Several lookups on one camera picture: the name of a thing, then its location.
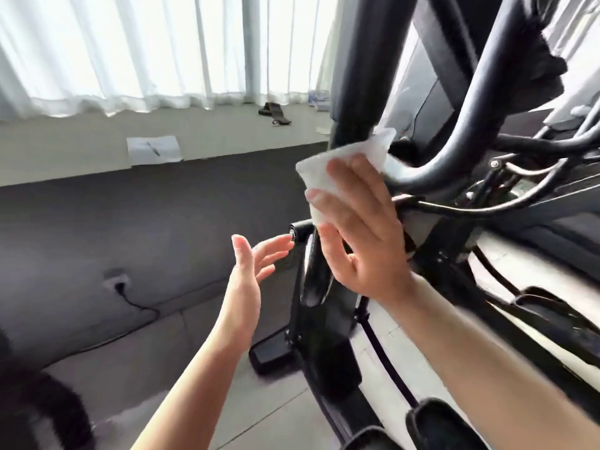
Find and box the person's left hand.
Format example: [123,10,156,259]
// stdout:
[216,232,296,351]

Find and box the person's right hand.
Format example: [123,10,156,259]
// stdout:
[304,153,419,308]

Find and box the white wet wipe sheet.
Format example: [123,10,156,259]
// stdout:
[294,126,399,228]

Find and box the black elliptical machine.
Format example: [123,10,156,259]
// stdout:
[246,0,600,450]

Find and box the person's left forearm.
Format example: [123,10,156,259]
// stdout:
[129,327,254,450]

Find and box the person's right forearm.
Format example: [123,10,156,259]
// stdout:
[384,276,600,450]

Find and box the white flat paper sheet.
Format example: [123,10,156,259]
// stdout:
[126,134,185,168]

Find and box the white curtain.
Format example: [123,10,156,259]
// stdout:
[0,0,346,124]

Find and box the black socket cable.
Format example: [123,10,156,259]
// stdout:
[51,284,163,360]

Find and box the white wall socket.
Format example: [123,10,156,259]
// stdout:
[102,272,131,295]

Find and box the black fabric strap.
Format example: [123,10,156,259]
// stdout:
[257,101,293,128]

